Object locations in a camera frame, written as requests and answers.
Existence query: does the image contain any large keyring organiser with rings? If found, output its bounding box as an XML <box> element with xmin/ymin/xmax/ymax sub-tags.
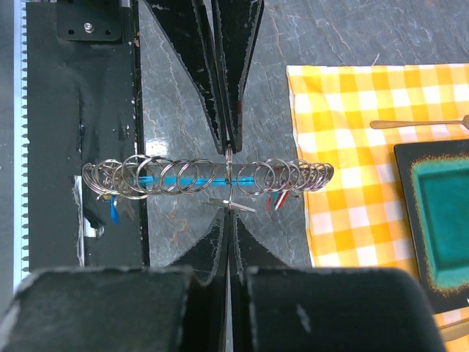
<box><xmin>82</xmin><ymin>150</ymin><xmax>335</xmax><ymax>223</ymax></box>

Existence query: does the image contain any silver key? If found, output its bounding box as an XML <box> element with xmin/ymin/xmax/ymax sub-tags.
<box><xmin>203</xmin><ymin>198</ymin><xmax>256</xmax><ymax>213</ymax></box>

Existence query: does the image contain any orange checkered cloth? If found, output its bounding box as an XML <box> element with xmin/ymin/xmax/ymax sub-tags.
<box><xmin>285</xmin><ymin>62</ymin><xmax>469</xmax><ymax>352</ymax></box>

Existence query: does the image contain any gold fork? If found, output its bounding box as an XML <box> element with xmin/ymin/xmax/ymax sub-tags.
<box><xmin>369</xmin><ymin>115</ymin><xmax>469</xmax><ymax>130</ymax></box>

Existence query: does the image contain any white cable duct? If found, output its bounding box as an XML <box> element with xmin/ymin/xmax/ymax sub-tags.
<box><xmin>12</xmin><ymin>1</ymin><xmax>29</xmax><ymax>290</ymax></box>

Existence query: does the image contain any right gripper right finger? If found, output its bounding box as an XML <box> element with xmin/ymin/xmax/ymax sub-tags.
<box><xmin>229</xmin><ymin>212</ymin><xmax>445</xmax><ymax>351</ymax></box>

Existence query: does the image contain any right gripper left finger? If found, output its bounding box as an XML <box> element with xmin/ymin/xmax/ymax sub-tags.
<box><xmin>1</xmin><ymin>210</ymin><xmax>229</xmax><ymax>351</ymax></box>

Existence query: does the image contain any black teal square plate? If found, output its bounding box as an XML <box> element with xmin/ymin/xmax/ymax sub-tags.
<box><xmin>394</xmin><ymin>139</ymin><xmax>468</xmax><ymax>313</ymax></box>

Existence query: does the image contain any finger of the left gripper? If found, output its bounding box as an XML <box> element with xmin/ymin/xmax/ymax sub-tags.
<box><xmin>146</xmin><ymin>0</ymin><xmax>226</xmax><ymax>154</ymax></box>
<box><xmin>211</xmin><ymin>1</ymin><xmax>264</xmax><ymax>153</ymax></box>

